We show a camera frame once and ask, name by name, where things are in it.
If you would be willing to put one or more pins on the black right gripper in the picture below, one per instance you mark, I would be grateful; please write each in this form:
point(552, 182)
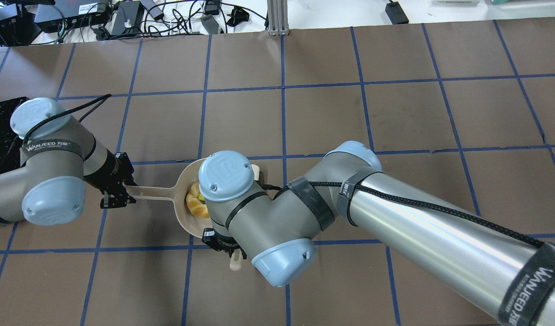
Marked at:
point(222, 242)

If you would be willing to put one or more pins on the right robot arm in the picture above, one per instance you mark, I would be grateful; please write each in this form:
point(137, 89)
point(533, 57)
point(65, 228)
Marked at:
point(508, 275)

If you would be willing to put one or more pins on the beige dustpan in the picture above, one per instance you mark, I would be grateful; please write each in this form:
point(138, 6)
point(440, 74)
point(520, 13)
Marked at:
point(207, 192)

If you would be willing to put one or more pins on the black power adapter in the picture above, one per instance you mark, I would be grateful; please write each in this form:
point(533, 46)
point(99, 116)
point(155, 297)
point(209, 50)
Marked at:
point(395, 13)

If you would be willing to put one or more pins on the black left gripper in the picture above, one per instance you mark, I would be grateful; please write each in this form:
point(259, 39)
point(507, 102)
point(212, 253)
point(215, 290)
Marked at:
point(106, 173)

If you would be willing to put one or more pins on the aluminium frame post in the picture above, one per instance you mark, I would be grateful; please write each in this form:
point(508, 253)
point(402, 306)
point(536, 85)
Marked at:
point(277, 20)

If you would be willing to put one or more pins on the black trash bag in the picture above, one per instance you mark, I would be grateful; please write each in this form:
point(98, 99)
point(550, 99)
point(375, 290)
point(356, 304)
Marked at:
point(9, 141)

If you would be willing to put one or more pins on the white hand brush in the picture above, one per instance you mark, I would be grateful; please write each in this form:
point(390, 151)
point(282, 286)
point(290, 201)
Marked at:
point(236, 260)

